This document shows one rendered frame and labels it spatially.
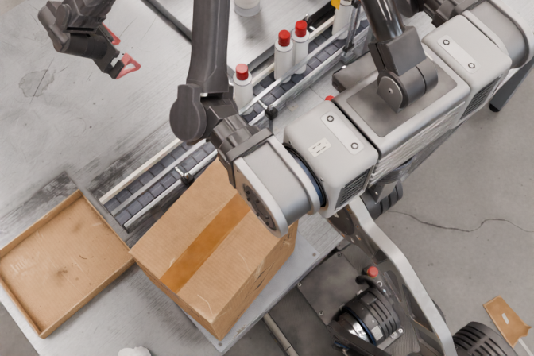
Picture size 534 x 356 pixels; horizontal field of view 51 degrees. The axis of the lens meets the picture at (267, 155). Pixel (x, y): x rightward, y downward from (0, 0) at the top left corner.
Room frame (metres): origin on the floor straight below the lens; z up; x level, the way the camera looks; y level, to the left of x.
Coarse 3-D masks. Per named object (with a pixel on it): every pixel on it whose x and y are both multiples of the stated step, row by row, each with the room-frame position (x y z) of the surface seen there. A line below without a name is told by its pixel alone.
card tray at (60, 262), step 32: (32, 224) 0.49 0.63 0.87; (64, 224) 0.51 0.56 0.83; (96, 224) 0.51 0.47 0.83; (0, 256) 0.41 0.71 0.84; (32, 256) 0.42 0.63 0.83; (64, 256) 0.42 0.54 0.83; (96, 256) 0.42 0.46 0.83; (128, 256) 0.42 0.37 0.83; (32, 288) 0.33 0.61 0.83; (64, 288) 0.33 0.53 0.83; (96, 288) 0.32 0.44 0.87; (32, 320) 0.25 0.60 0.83; (64, 320) 0.25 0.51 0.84
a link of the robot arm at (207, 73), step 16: (208, 0) 0.64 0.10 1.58; (224, 0) 0.64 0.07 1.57; (192, 16) 0.63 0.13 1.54; (208, 16) 0.62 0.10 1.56; (224, 16) 0.62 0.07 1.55; (192, 32) 0.61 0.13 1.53; (208, 32) 0.60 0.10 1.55; (224, 32) 0.61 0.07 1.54; (192, 48) 0.59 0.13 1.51; (208, 48) 0.57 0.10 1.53; (224, 48) 0.58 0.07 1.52; (192, 64) 0.56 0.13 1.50; (208, 64) 0.55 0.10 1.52; (224, 64) 0.57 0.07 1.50; (192, 80) 0.54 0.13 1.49; (208, 80) 0.53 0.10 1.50; (224, 80) 0.54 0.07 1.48; (192, 96) 0.50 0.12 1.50; (224, 96) 0.53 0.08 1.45; (176, 112) 0.49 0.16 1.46; (192, 112) 0.48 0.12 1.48; (176, 128) 0.47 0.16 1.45; (192, 128) 0.46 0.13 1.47
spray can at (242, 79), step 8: (240, 64) 0.86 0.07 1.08; (240, 72) 0.83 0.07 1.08; (248, 72) 0.85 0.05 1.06; (240, 80) 0.83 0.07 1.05; (248, 80) 0.83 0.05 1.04; (240, 88) 0.82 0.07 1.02; (248, 88) 0.83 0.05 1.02; (240, 96) 0.82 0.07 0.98; (248, 96) 0.83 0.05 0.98; (240, 104) 0.82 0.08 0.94; (248, 112) 0.83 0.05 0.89
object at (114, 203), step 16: (336, 48) 1.06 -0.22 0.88; (272, 80) 0.95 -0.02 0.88; (272, 96) 0.89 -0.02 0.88; (256, 112) 0.83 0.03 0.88; (208, 144) 0.73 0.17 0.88; (160, 160) 0.68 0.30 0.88; (192, 160) 0.68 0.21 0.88; (144, 176) 0.63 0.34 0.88; (176, 176) 0.63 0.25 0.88; (128, 192) 0.58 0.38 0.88; (160, 192) 0.58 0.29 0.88; (112, 208) 0.53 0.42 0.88; (128, 208) 0.53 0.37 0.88
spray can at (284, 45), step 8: (280, 32) 0.96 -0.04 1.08; (288, 32) 0.96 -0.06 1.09; (280, 40) 0.95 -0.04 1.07; (288, 40) 0.95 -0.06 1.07; (280, 48) 0.94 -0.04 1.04; (288, 48) 0.94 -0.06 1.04; (280, 56) 0.93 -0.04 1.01; (288, 56) 0.94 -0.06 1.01; (280, 64) 0.93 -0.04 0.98; (288, 64) 0.94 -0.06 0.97; (280, 72) 0.93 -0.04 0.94; (288, 80) 0.94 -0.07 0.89
